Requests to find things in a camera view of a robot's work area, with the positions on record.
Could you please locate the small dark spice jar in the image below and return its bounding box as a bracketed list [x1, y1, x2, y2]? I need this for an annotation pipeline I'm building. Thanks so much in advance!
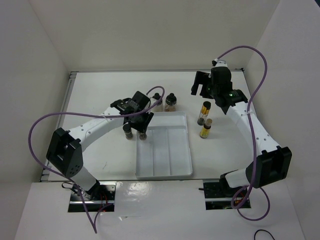
[137, 130, 147, 141]
[122, 124, 133, 140]

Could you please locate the white-filled jar black cap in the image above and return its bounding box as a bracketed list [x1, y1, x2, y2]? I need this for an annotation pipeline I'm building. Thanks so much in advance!
[150, 92, 163, 113]

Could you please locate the tall gold-banded bottle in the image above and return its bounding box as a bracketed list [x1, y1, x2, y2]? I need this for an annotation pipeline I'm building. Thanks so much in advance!
[197, 101, 211, 126]

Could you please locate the small yellow-label bottle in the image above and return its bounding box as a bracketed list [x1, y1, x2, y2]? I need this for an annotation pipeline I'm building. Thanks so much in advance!
[199, 118, 213, 139]

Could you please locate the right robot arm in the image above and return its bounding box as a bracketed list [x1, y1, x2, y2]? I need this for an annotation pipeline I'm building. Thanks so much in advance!
[191, 65, 292, 197]

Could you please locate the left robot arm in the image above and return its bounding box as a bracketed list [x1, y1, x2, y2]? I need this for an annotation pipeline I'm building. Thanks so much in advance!
[46, 91, 154, 200]

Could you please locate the brown-filled jar black cap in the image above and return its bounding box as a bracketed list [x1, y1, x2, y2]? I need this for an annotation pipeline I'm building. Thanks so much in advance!
[164, 93, 177, 112]

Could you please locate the white plastic organizer tray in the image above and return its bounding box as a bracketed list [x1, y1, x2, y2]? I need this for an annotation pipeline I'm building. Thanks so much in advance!
[135, 111, 193, 181]

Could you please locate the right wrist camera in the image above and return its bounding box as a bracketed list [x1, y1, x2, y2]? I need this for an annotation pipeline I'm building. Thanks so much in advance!
[212, 58, 228, 68]

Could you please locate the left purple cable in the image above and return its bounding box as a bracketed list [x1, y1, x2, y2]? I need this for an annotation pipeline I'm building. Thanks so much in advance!
[28, 86, 166, 234]

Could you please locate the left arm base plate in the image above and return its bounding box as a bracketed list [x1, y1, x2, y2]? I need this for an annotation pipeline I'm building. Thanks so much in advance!
[61, 181, 116, 213]

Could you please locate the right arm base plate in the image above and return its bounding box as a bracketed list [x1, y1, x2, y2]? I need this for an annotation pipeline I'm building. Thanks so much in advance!
[199, 179, 240, 210]

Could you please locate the black cable loop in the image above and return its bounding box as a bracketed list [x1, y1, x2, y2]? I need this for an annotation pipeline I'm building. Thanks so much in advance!
[254, 229, 276, 240]

